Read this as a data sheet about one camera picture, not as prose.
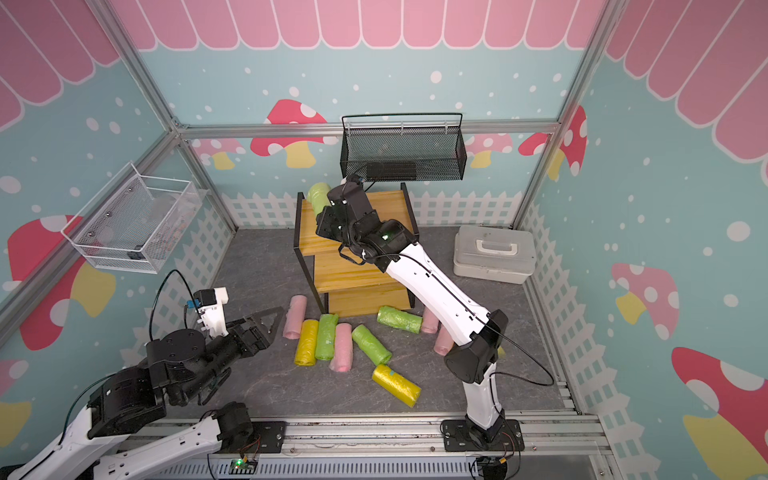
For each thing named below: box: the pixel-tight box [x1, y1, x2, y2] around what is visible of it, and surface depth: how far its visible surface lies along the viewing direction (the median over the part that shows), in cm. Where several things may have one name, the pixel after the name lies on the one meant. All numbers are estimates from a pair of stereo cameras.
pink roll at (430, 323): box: [422, 306, 439, 333], surface depth 92 cm
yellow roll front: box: [372, 365, 422, 408], surface depth 81 cm
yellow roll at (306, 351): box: [294, 319, 319, 367], surface depth 88 cm
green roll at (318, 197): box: [307, 182, 331, 216], surface depth 74 cm
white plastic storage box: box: [453, 225, 537, 285], surface depth 101 cm
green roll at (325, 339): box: [315, 313, 339, 360], surface depth 89 cm
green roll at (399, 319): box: [377, 306, 423, 334], surface depth 93 cm
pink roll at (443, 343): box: [434, 324, 455, 356], surface depth 89 cm
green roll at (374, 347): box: [352, 324, 392, 366], surface depth 89 cm
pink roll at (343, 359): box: [329, 323, 353, 372], surface depth 87 cm
